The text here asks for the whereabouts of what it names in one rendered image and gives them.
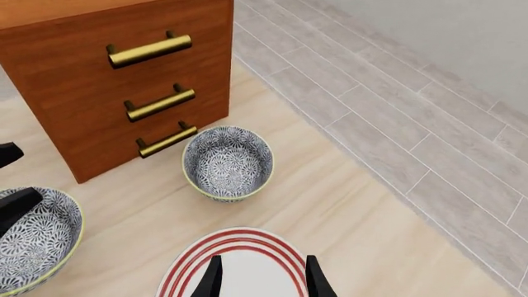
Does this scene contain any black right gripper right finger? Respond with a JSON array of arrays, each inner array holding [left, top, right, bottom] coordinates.
[[305, 255, 339, 297]]

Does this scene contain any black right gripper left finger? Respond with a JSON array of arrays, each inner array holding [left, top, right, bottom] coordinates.
[[187, 255, 224, 297]]

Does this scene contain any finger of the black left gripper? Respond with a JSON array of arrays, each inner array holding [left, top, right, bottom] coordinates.
[[0, 141, 24, 170], [0, 186, 44, 239]]

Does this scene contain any patterned black and white bowl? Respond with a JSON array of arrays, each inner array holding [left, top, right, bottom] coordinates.
[[0, 186, 86, 295], [181, 125, 275, 205]]

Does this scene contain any white plate with red rings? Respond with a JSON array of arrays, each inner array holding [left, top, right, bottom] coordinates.
[[155, 227, 310, 297]]

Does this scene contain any wooden cabinet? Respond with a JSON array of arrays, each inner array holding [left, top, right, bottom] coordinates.
[[0, 0, 235, 186]]

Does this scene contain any brass drawer handle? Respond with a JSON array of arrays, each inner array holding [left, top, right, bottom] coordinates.
[[135, 120, 199, 159], [106, 30, 193, 69], [124, 82, 196, 124]]

